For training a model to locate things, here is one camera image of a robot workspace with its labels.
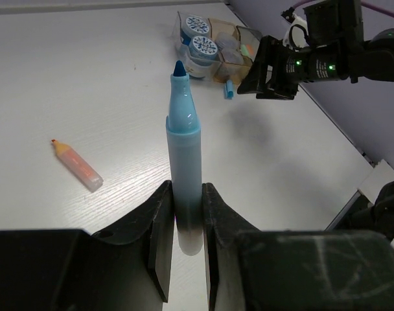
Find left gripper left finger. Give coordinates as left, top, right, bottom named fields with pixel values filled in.
left=0, top=181, right=174, bottom=310

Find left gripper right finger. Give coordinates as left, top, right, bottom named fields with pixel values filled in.
left=203, top=183, right=394, bottom=310

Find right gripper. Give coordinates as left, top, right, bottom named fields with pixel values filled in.
left=237, top=1, right=365, bottom=100

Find blue lid jar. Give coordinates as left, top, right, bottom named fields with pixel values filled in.
left=186, top=36, right=218, bottom=78
left=180, top=16, right=211, bottom=45

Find blue pencil-shaped highlighter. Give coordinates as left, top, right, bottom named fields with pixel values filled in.
left=166, top=60, right=203, bottom=256

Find green pencil-shaped highlighter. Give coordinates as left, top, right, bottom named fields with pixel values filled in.
left=240, top=44, right=255, bottom=59

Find clear jar blue clips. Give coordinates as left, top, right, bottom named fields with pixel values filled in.
left=214, top=32, right=240, bottom=51

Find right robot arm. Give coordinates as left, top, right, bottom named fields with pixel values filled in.
left=237, top=1, right=394, bottom=100

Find small blue eraser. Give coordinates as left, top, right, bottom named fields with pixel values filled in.
left=224, top=80, right=234, bottom=100

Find amber plastic bin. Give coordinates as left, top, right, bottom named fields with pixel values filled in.
left=209, top=18, right=261, bottom=86

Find grey plastic bin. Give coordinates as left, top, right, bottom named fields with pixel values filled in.
left=237, top=26, right=262, bottom=61

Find clear plastic bin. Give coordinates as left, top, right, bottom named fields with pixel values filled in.
left=172, top=12, right=221, bottom=80

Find pink pencil-shaped highlighter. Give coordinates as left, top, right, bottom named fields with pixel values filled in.
left=51, top=139, right=104, bottom=192

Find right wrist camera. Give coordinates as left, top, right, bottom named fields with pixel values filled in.
left=281, top=8, right=309, bottom=51

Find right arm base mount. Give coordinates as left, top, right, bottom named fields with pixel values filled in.
left=326, top=160, right=394, bottom=241

